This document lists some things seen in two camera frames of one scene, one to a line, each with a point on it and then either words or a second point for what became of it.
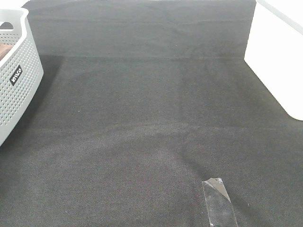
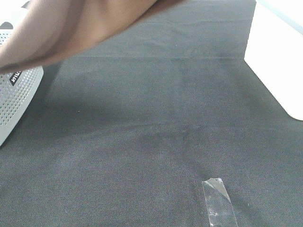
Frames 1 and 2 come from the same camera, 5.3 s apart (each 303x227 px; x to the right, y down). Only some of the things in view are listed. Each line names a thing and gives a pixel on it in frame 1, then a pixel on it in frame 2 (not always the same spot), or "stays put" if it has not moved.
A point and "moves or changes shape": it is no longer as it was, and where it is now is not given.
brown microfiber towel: (4, 49) moves or changes shape
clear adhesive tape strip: (220, 211) stays put
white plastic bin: (274, 51) stays put
